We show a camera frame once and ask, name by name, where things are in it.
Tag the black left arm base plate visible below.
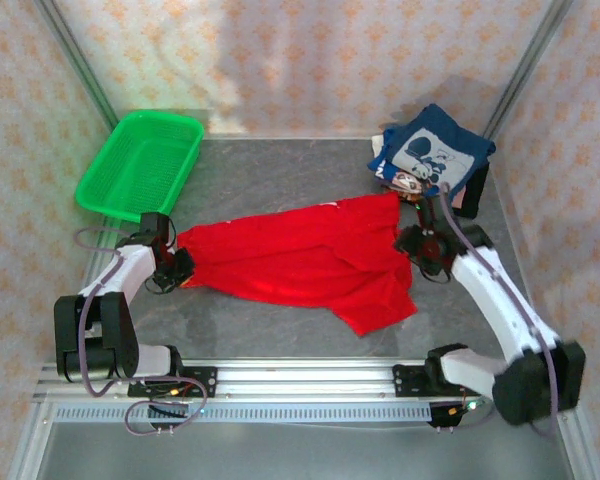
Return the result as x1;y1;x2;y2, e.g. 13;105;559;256
127;366;219;400

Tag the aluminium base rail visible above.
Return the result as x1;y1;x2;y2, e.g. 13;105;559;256
34;359;496;401

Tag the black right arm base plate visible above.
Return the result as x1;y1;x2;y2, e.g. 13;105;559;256
392;363;446;399

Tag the black folded t-shirt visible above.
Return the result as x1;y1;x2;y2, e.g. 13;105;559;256
457;162;491;220

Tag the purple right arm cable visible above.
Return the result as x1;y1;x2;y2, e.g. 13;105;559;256
439;182;564;441

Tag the aluminium frame post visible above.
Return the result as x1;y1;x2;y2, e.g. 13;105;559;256
34;0;121;131
482;0;574;141

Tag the navy cartoon print t-shirt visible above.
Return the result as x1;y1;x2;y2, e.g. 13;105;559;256
367;103;497;199

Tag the green plastic basket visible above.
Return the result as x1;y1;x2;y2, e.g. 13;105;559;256
74;109;206;225

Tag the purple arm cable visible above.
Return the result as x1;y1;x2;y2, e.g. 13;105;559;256
439;182;564;441
73;225;209;436

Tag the perforated metal cable duct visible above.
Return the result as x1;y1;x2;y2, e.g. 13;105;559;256
52;402;434;424

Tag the small circuit board with LED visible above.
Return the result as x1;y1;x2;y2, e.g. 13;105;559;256
444;398;492;417
149;387;191;401

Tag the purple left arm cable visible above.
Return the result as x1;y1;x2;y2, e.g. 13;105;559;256
73;225;209;436

